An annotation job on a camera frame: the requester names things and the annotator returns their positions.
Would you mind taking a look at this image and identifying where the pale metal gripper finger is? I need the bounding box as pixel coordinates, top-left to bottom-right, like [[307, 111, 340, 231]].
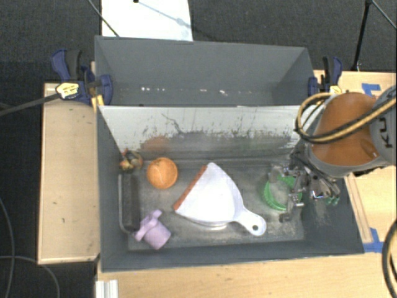
[[278, 193, 305, 224], [267, 165, 295, 183]]

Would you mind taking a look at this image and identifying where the white dustpan with red-brown edge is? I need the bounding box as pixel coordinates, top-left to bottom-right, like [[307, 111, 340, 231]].
[[172, 161, 268, 237]]

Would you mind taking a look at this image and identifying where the orange ball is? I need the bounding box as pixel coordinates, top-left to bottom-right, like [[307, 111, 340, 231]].
[[146, 156, 179, 191]]

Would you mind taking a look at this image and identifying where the grey metal bin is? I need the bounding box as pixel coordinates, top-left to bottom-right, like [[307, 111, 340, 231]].
[[94, 35, 365, 273]]

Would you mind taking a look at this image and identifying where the lilac plastic cup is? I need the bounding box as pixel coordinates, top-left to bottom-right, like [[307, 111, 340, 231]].
[[133, 209, 172, 251]]

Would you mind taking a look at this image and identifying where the small multicoloured toy figure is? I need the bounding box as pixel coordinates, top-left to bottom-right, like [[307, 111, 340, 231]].
[[118, 149, 145, 174]]

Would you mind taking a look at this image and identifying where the pale wood flat board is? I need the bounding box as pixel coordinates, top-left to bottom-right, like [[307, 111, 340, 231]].
[[37, 82, 102, 265]]

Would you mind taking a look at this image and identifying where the green plastic ring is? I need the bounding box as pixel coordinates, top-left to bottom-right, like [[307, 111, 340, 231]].
[[263, 172, 297, 212]]

